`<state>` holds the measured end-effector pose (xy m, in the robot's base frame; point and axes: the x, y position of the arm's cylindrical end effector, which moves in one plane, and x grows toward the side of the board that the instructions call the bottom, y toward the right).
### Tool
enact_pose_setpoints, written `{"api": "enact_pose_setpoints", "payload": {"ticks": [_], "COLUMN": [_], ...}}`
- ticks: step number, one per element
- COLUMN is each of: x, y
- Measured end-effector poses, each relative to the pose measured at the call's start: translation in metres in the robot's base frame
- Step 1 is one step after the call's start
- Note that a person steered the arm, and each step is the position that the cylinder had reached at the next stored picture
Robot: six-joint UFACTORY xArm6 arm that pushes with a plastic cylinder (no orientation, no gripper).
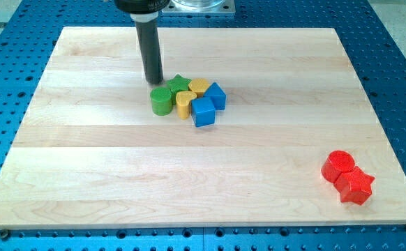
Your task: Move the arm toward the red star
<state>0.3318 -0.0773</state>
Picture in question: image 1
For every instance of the black robot arm flange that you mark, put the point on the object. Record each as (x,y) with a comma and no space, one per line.
(141,6)

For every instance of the green star block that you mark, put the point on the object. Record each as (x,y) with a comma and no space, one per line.
(177,84)

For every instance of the red star block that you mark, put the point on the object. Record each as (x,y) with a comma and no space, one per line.
(354,186)

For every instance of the blue cube block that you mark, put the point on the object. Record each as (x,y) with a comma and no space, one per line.
(203,111)

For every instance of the blue triangle block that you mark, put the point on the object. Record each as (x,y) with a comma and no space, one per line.
(217,96)

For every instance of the yellow heart block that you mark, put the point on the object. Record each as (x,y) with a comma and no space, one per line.
(183,101)

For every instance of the yellow hexagon block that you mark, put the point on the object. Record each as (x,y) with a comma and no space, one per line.
(199,86)

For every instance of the green cylinder block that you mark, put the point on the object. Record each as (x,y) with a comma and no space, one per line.
(161,101)

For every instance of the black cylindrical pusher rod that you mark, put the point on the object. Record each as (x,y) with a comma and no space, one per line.
(147,34)

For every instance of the light wooden board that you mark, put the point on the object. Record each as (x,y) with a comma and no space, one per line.
(89,152)

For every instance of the red cylinder block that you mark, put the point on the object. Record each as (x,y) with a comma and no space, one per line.
(337,162)

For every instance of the blue perforated metal table plate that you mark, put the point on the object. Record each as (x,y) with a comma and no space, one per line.
(31,33)

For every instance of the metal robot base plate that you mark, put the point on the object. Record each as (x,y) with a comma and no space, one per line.
(200,6)

